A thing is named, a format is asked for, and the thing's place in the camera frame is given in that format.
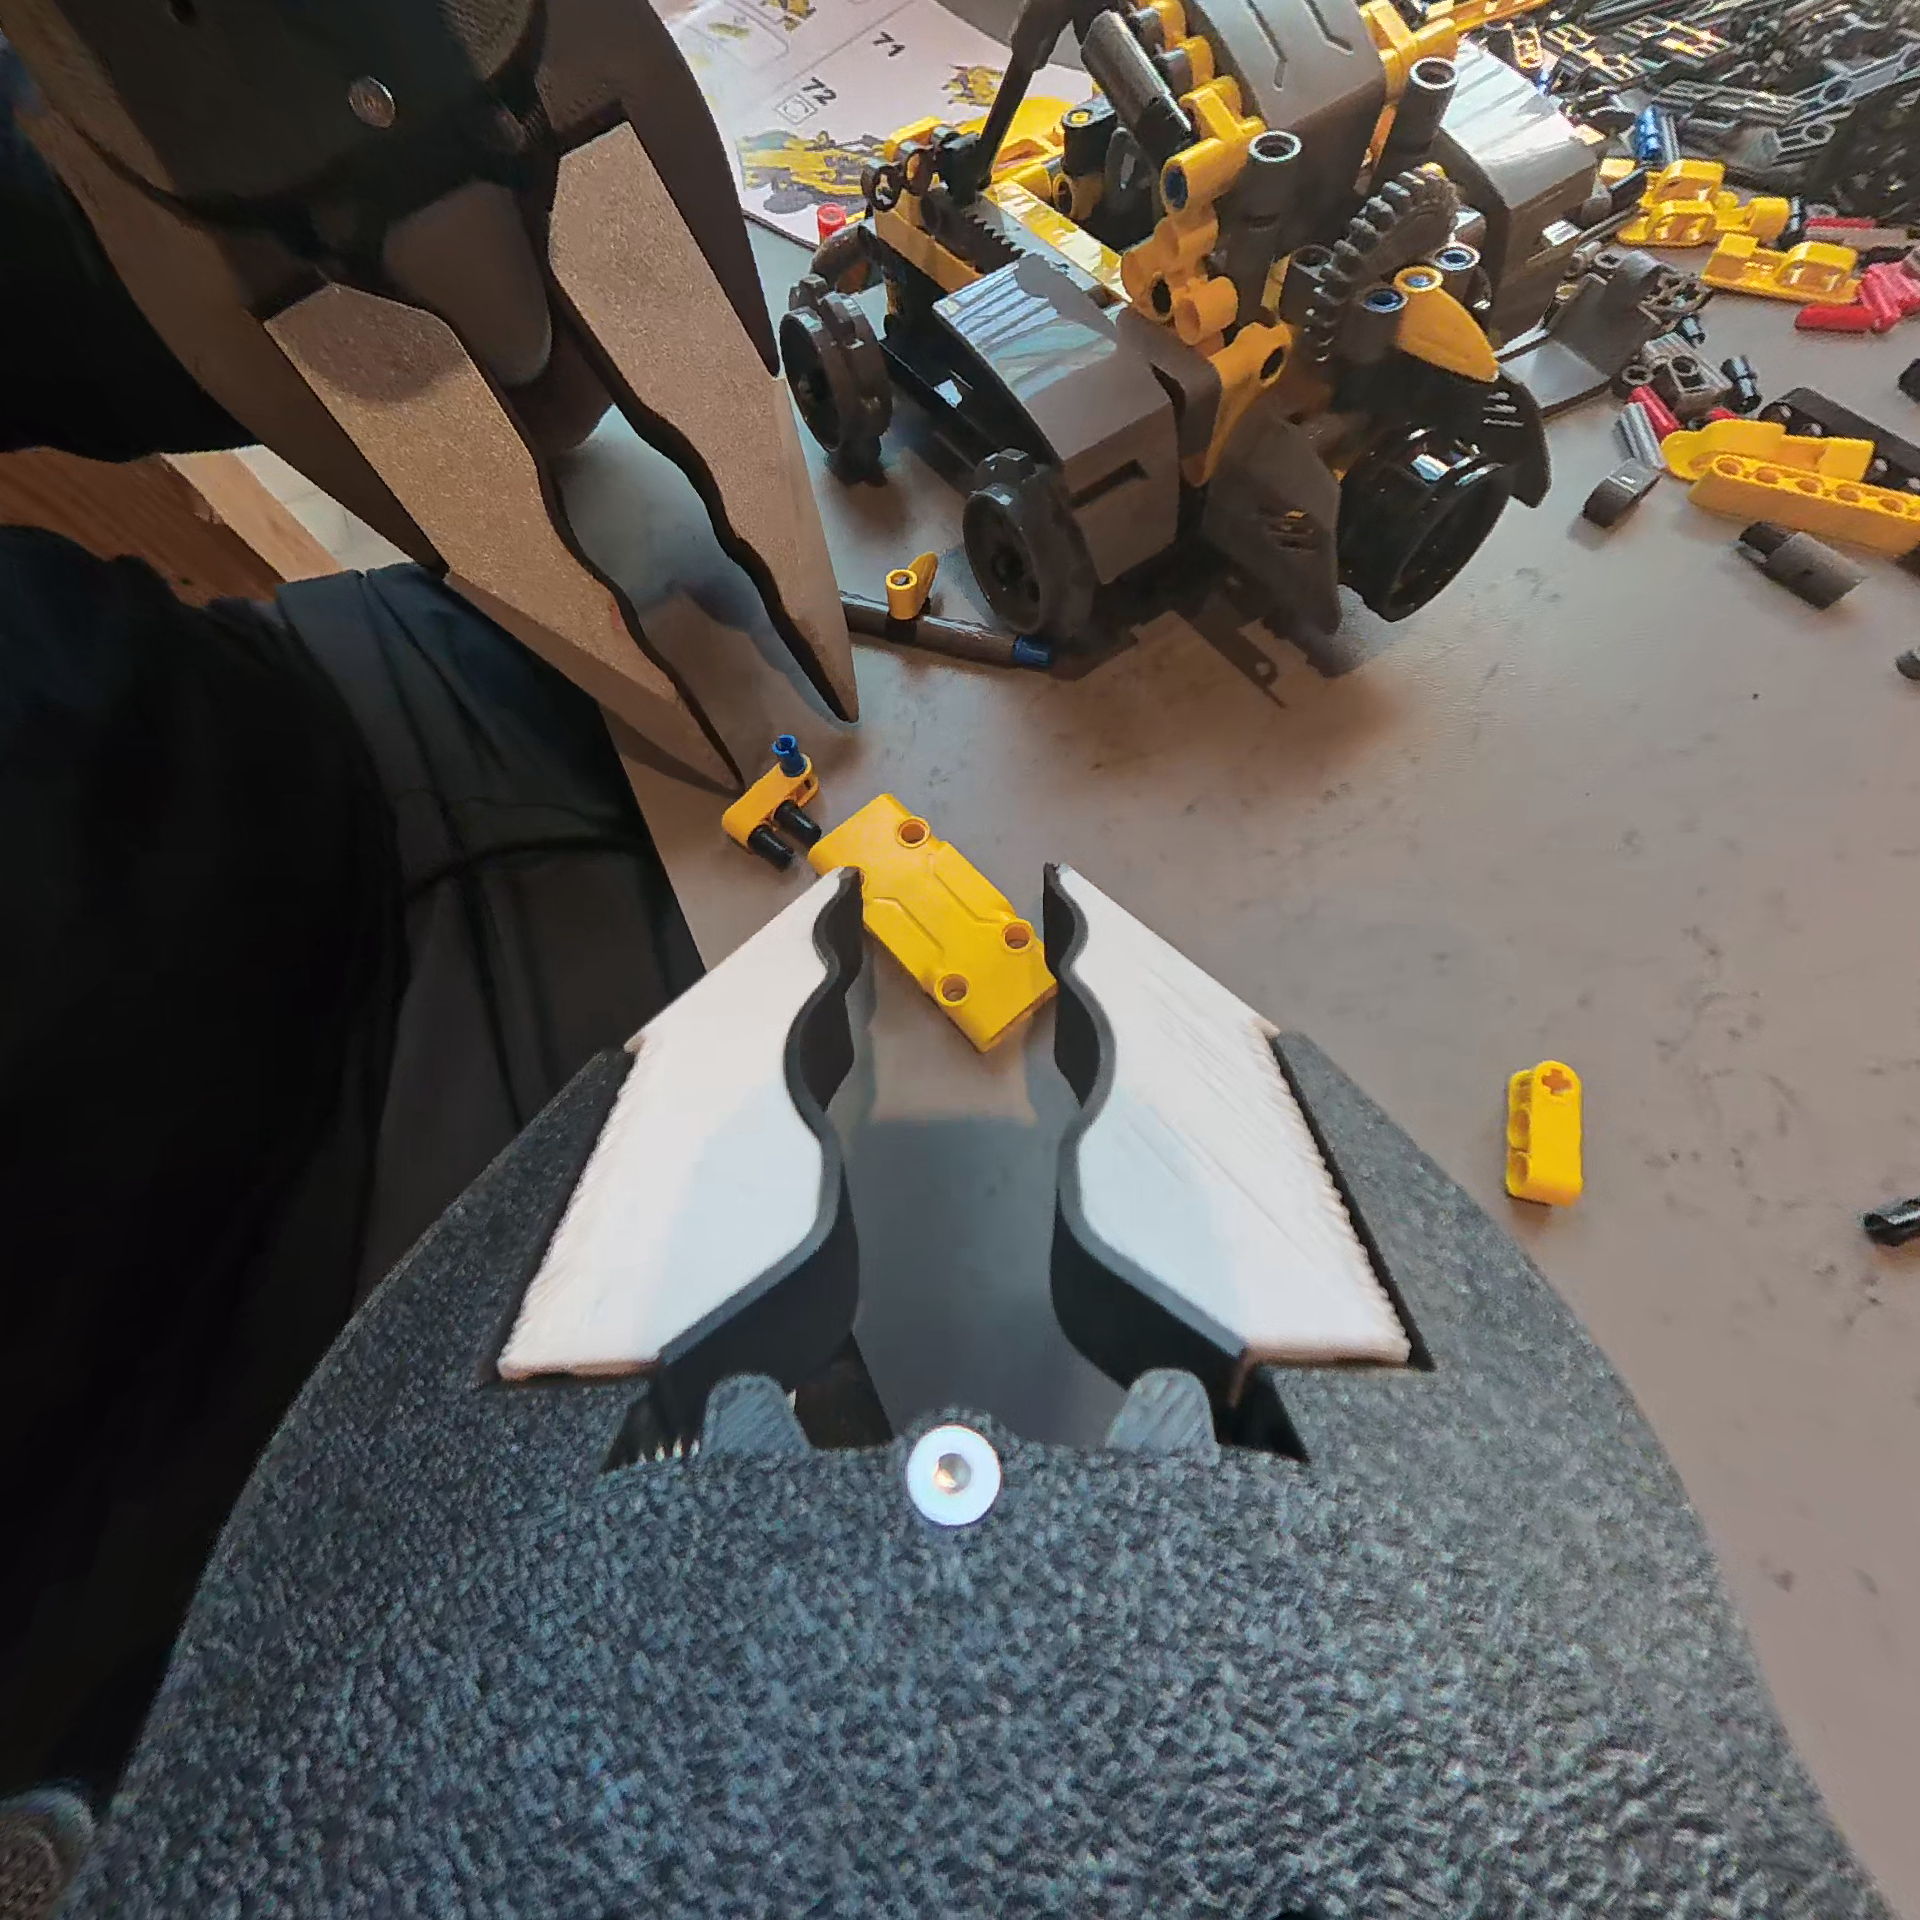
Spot dark grey axle connector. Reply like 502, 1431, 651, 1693
1741, 523, 1864, 611

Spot yellow grey brick vehicle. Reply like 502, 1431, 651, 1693
778, 0, 1606, 710

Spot person's dark shoe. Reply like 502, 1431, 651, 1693
0, 1787, 99, 1920

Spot grey desk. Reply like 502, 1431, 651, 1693
602, 0, 1920, 1879

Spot person's left forearm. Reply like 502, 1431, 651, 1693
0, 46, 266, 451

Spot white instruction booklet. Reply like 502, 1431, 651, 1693
659, 0, 1096, 241

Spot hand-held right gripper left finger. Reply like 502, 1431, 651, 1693
499, 868, 870, 1381

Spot long yellow brick beam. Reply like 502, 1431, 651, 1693
1662, 421, 1920, 561

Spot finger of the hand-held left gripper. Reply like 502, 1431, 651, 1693
263, 281, 745, 794
546, 122, 861, 726

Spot dark grey curved fender piece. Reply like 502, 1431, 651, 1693
1552, 248, 1706, 409

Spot pile of small brick parts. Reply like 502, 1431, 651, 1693
1498, 0, 1920, 323

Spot yellow rectangular brick panel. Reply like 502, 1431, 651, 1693
808, 794, 1059, 1056

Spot grey axle blue tips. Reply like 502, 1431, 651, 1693
839, 588, 1051, 669

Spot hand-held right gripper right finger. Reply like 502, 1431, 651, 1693
1041, 866, 1413, 1372

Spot short yellow brick beam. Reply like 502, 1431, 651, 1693
719, 758, 823, 859
1507, 1058, 1586, 1204

